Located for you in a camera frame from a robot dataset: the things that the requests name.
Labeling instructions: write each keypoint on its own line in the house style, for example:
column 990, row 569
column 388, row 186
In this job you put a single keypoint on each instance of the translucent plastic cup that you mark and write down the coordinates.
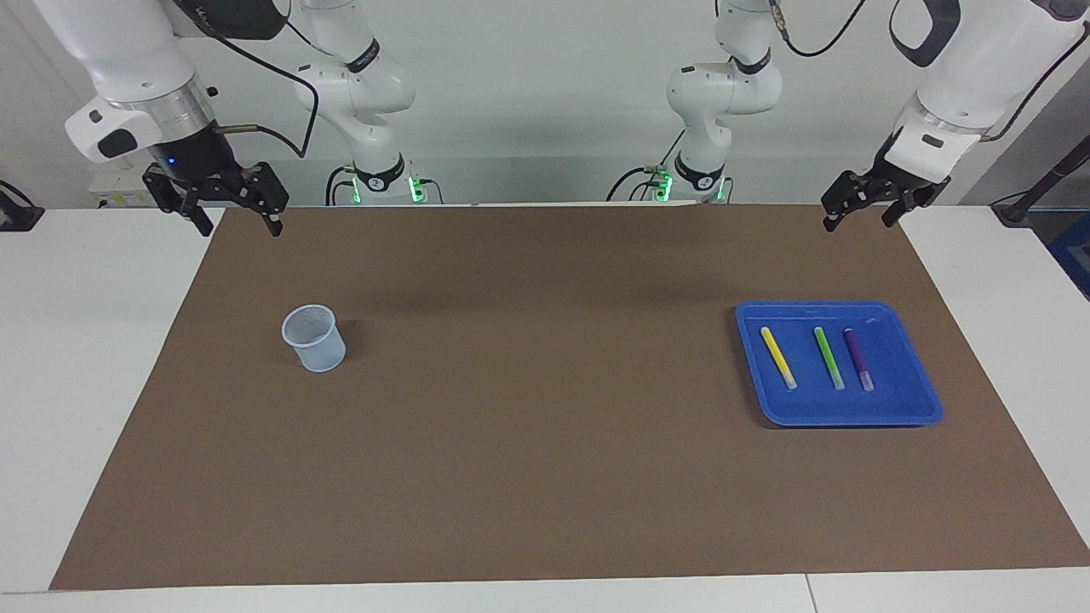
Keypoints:
column 319, row 353

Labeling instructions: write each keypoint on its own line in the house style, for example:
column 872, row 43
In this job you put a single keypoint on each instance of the purple pen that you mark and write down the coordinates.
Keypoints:
column 856, row 353

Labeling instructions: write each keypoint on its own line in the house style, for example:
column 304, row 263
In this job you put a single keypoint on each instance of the green pen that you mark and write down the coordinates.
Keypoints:
column 828, row 356

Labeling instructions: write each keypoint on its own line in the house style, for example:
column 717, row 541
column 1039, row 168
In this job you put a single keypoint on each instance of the yellow pen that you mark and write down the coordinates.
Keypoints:
column 777, row 358

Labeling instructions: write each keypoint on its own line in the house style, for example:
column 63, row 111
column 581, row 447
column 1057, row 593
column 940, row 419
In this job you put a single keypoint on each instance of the black clamp mount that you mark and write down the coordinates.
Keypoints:
column 17, row 217

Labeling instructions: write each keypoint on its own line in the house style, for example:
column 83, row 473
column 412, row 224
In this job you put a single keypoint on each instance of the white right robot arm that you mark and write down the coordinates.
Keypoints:
column 128, row 51

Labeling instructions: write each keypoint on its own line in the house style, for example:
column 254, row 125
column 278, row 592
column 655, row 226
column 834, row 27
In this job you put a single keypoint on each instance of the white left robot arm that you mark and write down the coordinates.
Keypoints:
column 979, row 77

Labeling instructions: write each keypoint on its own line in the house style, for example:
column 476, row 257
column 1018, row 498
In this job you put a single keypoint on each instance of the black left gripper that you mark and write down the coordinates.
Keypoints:
column 907, row 174

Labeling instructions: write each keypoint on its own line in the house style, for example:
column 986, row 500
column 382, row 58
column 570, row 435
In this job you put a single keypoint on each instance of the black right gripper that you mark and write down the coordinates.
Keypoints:
column 196, row 162

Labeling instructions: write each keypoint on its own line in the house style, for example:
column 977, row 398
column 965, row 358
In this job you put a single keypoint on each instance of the brown table mat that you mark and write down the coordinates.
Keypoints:
column 545, row 468

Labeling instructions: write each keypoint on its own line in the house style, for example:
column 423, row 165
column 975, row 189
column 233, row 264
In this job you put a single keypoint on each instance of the black stand pole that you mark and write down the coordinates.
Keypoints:
column 1043, row 189

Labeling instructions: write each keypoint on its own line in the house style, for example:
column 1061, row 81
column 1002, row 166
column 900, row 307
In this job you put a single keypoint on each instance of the white power strip box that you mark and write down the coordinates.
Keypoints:
column 115, row 183

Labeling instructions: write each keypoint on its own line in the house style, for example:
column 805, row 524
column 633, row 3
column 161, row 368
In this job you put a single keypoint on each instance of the blue plastic tray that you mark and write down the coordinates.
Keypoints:
column 903, row 400

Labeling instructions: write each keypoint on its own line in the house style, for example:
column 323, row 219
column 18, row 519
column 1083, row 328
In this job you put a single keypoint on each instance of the blue crate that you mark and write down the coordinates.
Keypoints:
column 1075, row 255

